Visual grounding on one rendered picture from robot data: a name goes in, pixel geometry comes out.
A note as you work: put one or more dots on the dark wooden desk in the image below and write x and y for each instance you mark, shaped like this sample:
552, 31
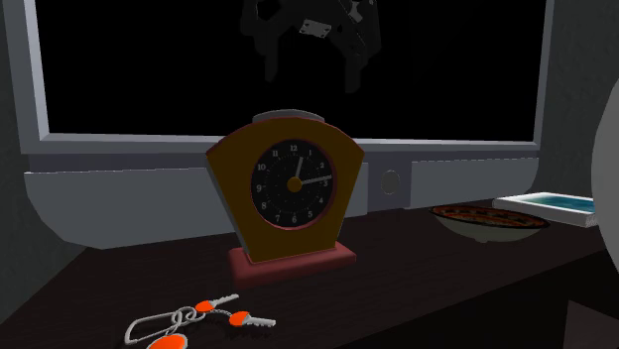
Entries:
387, 280

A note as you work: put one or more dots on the patterned shallow bowl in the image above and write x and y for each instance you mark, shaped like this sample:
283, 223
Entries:
488, 223

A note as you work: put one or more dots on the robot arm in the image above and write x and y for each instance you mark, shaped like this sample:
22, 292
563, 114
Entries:
608, 183

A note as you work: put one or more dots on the brown clock on red base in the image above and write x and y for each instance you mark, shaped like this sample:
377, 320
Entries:
290, 193

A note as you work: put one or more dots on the large grey monitor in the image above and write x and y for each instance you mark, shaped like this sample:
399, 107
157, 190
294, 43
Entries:
125, 203

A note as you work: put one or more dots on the white book with blue cover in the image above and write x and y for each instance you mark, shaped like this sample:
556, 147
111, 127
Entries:
546, 203

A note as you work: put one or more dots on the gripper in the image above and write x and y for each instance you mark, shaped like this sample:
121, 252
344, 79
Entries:
317, 14

